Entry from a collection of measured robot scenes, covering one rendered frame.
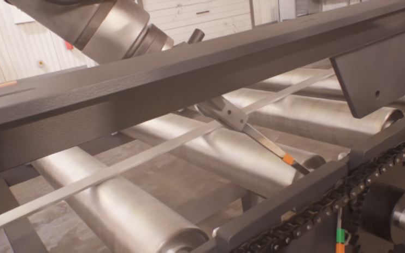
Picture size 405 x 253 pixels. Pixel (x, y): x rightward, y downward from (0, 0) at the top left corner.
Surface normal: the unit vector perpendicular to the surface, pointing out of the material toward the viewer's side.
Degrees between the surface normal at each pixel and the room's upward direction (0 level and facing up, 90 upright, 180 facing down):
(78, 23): 104
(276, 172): 59
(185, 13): 90
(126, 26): 78
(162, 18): 90
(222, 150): 54
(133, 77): 90
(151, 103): 90
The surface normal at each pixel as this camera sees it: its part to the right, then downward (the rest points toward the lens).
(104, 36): 0.12, 0.45
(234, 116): 0.42, 0.04
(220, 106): 0.74, 0.30
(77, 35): -0.14, 0.70
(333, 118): -0.72, -0.30
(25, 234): -0.15, -0.93
